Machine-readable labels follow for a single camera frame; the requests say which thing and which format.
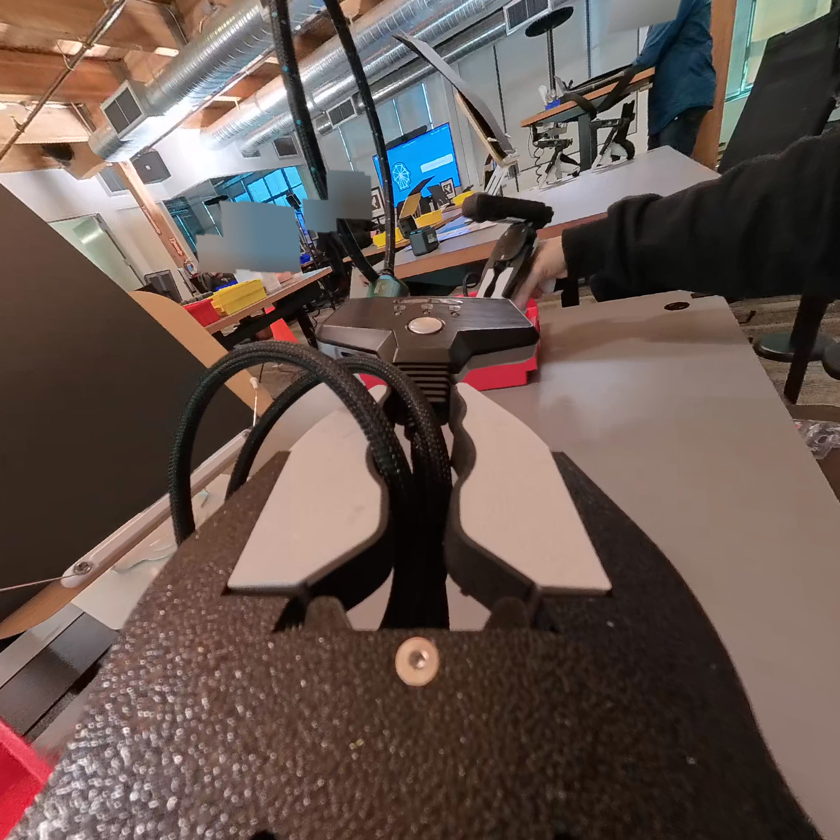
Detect wooden column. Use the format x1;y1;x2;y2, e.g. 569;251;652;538
692;0;739;173

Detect large grey table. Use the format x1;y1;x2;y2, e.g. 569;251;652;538
394;146;721;282

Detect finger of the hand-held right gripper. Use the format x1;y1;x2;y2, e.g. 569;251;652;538
476;260;509;304

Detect clear plastic wrap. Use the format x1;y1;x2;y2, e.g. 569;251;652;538
796;420;840;462

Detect grey desk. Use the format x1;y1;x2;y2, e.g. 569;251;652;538
0;295;840;840

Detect silver air duct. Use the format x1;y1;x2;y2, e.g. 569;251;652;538
88;0;526;161

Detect black standing panel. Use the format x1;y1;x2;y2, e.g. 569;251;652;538
718;26;840;175

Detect wooden standing desk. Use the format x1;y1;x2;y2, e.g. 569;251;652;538
521;66;657;173

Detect white air vent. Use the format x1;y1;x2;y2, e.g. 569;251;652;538
100;87;147;137

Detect wooden desk black legs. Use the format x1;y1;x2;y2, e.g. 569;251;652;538
220;264;337;345

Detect wall screen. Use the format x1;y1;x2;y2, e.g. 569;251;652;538
373;122;460;198

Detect black speaker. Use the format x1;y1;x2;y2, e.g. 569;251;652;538
130;150;173;185

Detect red bin with black divider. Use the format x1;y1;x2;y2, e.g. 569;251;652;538
360;298;544;392

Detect person's right forearm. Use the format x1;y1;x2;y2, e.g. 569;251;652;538
561;134;840;304

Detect red plastic bin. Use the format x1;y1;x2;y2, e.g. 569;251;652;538
0;721;56;831

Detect thick black braided cable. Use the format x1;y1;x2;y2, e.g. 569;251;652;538
169;340;455;631

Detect black round pole lamp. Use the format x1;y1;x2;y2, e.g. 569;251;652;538
525;12;573;93

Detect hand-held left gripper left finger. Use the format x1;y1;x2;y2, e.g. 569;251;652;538
226;386;395;598

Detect black switch hub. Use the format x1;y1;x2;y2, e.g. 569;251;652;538
315;295;543;421

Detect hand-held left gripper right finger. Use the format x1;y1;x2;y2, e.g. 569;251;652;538
445;382;613;608

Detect person's right hand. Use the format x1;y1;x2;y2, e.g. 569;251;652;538
517;235;571;308

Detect tilted wooden board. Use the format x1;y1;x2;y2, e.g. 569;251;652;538
394;33;521;169

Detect black flat mat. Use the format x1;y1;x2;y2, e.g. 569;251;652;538
0;607;119;739

